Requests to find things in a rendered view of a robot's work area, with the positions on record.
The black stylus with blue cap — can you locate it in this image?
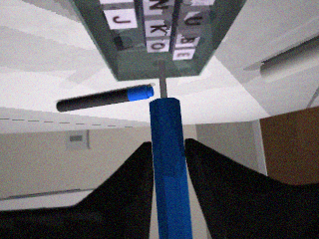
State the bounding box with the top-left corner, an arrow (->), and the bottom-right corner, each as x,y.
56,86 -> 154,113

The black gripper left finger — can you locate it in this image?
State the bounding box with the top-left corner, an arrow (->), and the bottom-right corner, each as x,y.
0,141 -> 154,239

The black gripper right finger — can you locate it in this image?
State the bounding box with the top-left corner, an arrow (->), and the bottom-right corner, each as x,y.
184,138 -> 319,239

